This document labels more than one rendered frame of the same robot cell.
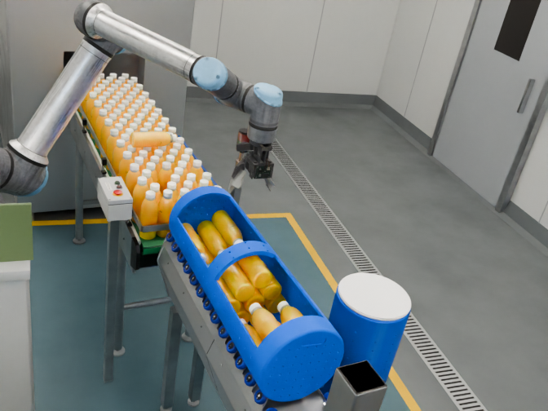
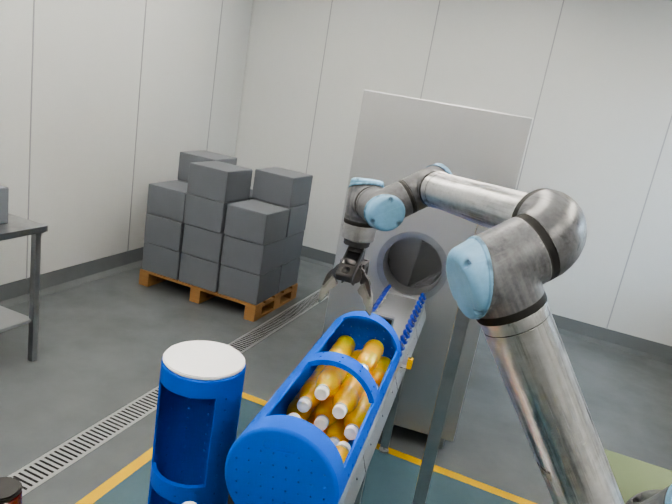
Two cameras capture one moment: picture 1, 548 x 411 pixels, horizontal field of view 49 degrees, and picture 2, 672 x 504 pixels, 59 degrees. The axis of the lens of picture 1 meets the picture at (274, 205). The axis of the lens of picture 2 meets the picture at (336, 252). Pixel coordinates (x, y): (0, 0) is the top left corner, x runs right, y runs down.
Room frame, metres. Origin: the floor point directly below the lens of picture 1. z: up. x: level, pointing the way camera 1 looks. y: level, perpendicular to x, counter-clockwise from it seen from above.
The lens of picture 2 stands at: (2.92, 1.14, 2.00)
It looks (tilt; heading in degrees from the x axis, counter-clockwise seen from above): 15 degrees down; 224
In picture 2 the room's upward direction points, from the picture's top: 10 degrees clockwise
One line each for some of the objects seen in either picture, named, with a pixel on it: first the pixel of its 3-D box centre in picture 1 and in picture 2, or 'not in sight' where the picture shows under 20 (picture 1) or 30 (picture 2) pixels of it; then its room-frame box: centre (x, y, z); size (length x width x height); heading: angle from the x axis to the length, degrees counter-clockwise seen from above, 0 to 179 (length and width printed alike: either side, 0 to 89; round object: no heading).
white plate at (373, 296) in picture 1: (374, 295); (204, 359); (1.84, -0.43, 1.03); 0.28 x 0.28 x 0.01
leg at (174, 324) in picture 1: (170, 361); not in sight; (2.04, 0.33, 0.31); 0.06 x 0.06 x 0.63; 31
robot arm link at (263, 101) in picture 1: (265, 106); (364, 201); (1.75, 0.08, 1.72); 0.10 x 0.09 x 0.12; 63
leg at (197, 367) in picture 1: (199, 355); not in sight; (2.11, 0.21, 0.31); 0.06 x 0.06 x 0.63; 31
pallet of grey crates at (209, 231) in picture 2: not in sight; (226, 229); (-0.14, -3.22, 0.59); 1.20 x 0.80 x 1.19; 114
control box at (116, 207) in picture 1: (114, 198); not in sight; (2.16, 0.66, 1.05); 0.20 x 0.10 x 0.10; 31
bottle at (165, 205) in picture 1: (165, 214); not in sight; (2.19, 0.45, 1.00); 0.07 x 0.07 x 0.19
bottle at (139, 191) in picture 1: (140, 201); not in sight; (2.27, 0.58, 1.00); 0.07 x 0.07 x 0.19
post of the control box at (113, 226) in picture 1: (110, 301); not in sight; (2.16, 0.66, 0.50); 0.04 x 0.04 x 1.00; 31
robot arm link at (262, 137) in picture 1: (262, 132); (357, 231); (1.75, 0.08, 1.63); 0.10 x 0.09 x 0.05; 120
